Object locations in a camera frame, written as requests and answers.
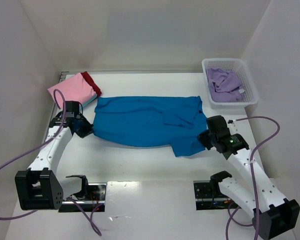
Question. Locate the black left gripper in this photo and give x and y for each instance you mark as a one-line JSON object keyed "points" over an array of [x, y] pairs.
{"points": [[80, 126]]}

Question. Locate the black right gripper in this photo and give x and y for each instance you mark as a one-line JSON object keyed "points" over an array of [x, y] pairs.
{"points": [[208, 137]]}

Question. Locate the blue t shirt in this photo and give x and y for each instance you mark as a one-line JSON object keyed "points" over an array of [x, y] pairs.
{"points": [[152, 121]]}

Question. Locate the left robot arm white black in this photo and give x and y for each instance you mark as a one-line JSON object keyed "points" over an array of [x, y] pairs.
{"points": [[38, 187]]}

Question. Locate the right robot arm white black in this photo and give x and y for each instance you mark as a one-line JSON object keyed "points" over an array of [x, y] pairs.
{"points": [[271, 213]]}

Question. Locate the teal folded t shirt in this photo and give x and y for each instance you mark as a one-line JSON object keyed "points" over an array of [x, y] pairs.
{"points": [[89, 101]]}

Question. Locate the pink folded t shirt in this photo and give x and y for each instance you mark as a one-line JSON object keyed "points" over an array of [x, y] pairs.
{"points": [[74, 88]]}

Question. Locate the dark red folded t shirt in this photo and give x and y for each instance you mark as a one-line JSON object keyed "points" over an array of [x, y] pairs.
{"points": [[86, 76]]}

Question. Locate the lavender t shirt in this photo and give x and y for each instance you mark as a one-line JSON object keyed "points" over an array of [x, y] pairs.
{"points": [[224, 85]]}

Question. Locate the white plastic basket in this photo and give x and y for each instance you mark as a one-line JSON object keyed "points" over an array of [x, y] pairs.
{"points": [[243, 73]]}

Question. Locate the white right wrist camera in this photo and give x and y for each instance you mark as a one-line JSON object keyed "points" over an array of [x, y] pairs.
{"points": [[232, 125]]}

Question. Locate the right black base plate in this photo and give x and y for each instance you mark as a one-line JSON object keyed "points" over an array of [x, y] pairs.
{"points": [[208, 199]]}

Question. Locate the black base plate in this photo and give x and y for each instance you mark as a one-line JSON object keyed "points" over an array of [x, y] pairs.
{"points": [[94, 198], [208, 199]]}

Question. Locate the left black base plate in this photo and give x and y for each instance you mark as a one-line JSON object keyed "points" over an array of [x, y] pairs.
{"points": [[94, 198]]}

